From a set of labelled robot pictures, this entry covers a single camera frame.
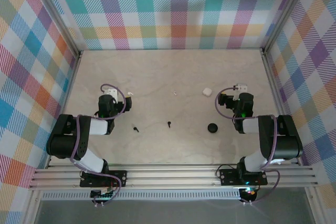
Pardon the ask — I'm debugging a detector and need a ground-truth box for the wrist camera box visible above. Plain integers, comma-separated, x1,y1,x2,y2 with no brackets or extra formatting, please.
102,87,118,101
233,82,248,93

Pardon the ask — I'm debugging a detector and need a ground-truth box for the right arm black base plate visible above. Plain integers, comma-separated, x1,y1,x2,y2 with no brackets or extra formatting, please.
218,168,269,186

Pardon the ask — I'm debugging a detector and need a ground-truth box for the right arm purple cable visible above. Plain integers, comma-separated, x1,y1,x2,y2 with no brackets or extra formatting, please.
215,86,281,205

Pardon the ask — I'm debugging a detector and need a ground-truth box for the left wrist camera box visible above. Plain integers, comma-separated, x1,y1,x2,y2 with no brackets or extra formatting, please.
102,87,118,101

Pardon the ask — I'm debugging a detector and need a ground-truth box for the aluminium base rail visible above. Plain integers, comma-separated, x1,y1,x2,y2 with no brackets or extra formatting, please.
28,164,318,189

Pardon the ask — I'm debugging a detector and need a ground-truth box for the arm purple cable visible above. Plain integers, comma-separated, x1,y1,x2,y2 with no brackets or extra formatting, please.
215,86,281,205
68,83,126,205

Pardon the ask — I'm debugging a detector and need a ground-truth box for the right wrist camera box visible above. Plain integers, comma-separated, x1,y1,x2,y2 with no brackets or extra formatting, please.
233,82,248,93

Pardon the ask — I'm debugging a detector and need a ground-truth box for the small electronics board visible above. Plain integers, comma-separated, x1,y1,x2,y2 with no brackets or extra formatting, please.
90,186,118,201
239,187,257,202

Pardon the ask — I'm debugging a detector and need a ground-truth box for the aluminium side rail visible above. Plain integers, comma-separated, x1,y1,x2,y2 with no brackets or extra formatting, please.
261,50,302,166
46,50,83,169

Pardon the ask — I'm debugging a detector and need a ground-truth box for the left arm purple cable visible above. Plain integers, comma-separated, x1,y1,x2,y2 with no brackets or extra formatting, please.
68,83,126,205

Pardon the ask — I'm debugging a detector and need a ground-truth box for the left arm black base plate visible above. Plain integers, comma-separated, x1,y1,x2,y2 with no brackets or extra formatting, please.
80,170,128,188

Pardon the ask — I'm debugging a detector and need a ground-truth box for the slotted grey cable duct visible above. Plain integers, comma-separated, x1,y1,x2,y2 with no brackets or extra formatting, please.
41,188,242,201

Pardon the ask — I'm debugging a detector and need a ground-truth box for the aluminium frame post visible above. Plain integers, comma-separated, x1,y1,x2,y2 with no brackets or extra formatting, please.
24,0,82,57
261,0,315,53

